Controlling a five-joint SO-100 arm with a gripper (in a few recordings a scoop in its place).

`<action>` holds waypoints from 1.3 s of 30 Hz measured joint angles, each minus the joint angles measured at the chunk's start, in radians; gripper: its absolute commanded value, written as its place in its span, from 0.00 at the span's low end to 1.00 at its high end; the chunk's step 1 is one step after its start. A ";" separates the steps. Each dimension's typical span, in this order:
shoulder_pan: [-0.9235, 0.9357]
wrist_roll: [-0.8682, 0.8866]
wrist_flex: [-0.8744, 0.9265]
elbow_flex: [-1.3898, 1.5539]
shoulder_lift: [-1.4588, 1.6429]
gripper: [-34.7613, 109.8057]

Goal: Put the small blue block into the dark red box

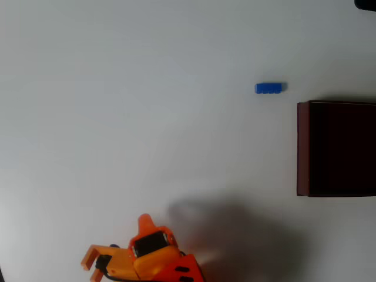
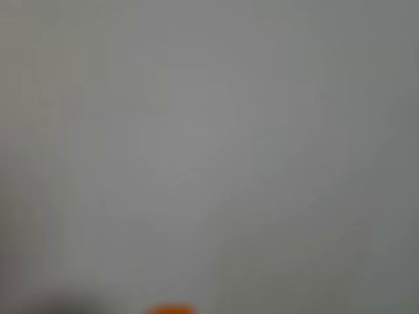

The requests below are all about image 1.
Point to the light orange gripper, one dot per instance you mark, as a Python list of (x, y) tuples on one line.
[(150, 243)]

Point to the blue lego brick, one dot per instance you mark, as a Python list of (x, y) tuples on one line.
[(270, 88)]

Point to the dark brown box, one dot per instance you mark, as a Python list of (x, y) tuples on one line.
[(340, 149)]

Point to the dark object at picture corner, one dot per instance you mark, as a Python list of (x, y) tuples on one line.
[(1, 274)]

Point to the black object at table edge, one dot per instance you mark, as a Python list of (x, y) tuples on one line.
[(367, 4)]

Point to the light orange camera mount bracket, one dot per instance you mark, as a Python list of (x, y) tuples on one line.
[(114, 258)]

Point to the small black camera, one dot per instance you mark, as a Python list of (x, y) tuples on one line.
[(102, 262)]

